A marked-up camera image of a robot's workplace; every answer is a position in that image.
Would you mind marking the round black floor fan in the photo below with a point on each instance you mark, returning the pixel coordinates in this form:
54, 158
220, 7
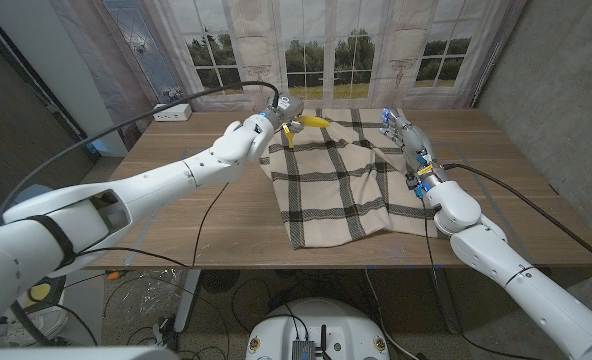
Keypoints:
219, 281

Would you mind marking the small orange floor object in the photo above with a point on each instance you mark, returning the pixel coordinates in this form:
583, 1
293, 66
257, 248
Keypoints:
116, 275

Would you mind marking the white robot torso base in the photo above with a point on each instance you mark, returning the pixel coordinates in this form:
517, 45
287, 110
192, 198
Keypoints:
346, 325

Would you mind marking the white grey sneaker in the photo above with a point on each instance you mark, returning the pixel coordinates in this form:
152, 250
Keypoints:
41, 325

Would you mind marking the cream black plaid scarf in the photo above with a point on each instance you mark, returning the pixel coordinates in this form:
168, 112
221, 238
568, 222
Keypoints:
336, 190

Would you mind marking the yellow black floor pad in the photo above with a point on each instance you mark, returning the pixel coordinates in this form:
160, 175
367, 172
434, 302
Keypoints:
40, 291

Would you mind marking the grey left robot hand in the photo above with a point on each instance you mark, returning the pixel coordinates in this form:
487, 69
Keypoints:
288, 110

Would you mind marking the printed window backdrop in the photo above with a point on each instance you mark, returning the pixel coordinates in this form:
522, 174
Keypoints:
326, 30

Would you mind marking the small grey electronics box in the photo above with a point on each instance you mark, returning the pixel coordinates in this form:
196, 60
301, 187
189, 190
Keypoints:
303, 351

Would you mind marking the clear crumpled plastic sheet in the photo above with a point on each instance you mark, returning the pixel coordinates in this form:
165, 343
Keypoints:
151, 295

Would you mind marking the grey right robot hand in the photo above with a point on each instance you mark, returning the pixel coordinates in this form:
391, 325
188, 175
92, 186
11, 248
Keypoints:
416, 145

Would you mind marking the grey table leg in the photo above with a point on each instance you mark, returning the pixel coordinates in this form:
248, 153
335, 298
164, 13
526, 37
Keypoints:
446, 307

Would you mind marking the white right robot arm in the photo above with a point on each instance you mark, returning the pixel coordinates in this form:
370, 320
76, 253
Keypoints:
526, 290

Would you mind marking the yellow toy banana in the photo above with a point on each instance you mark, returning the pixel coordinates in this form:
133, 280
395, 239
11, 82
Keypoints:
316, 121

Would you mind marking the white table leg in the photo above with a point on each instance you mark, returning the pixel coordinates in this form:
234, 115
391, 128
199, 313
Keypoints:
187, 300

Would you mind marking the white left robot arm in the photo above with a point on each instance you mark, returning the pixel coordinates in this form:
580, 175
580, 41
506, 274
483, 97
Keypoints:
151, 185

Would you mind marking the white power strip box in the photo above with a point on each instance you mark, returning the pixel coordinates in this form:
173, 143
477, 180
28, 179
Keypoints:
171, 114

